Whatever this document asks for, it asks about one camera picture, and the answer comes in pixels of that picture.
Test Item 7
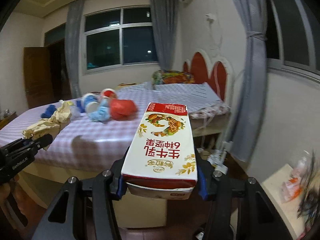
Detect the red white milk carton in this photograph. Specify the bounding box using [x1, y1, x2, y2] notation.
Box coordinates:
[121, 102, 197, 200]

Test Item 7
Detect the blue white paper cup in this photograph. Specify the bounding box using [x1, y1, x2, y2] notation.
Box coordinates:
[81, 93, 100, 114]

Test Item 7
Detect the red plastic bag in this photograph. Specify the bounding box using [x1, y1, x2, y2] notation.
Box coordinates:
[110, 99, 137, 120]

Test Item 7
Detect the beige crumpled cloth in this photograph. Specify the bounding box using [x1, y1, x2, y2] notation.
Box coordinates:
[22, 100, 73, 140]

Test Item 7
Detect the cream nightstand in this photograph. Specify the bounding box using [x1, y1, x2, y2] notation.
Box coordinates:
[260, 163, 316, 240]

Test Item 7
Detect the dark blue cloth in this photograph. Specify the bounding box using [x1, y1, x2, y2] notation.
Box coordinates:
[41, 105, 57, 119]

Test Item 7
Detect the clutter on nightstand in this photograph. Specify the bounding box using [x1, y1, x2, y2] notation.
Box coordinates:
[280, 151, 311, 203]

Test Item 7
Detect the brown wooden door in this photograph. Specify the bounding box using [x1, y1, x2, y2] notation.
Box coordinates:
[23, 47, 55, 109]

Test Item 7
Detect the blue face mask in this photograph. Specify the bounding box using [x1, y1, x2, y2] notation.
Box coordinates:
[88, 106, 110, 122]

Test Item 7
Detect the white power strip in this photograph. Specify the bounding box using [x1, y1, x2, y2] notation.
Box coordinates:
[207, 149, 228, 175]

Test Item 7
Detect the red paper cup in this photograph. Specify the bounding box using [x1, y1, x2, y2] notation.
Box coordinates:
[100, 88, 118, 99]

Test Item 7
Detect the grey curtain near side window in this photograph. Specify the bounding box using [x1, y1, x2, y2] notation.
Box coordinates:
[228, 0, 267, 162]

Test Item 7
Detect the colourful pillow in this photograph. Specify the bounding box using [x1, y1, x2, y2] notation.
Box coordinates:
[152, 70, 195, 85]

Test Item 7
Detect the black grid white blanket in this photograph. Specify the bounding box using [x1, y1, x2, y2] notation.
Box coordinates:
[139, 81, 222, 112]

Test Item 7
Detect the grey curtain left of window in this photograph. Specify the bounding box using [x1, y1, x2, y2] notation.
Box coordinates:
[65, 0, 85, 98]

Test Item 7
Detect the grey curtain of window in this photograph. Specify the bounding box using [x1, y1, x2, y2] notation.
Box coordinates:
[65, 0, 85, 98]
[150, 0, 178, 70]

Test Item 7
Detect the red white headboard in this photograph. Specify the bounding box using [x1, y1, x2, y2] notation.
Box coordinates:
[182, 49, 235, 105]

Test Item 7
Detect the grey curtain right of window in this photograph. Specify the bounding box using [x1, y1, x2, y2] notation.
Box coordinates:
[150, 0, 178, 70]

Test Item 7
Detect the side window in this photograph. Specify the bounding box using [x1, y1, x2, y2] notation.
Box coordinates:
[266, 0, 319, 75]

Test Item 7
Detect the cream bed frame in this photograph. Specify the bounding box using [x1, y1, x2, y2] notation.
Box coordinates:
[34, 109, 232, 239]

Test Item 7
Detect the window with white frame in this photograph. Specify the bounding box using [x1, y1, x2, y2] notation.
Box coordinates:
[84, 5, 158, 74]

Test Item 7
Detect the white wall socket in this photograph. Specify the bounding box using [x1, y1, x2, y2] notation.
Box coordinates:
[206, 13, 217, 23]

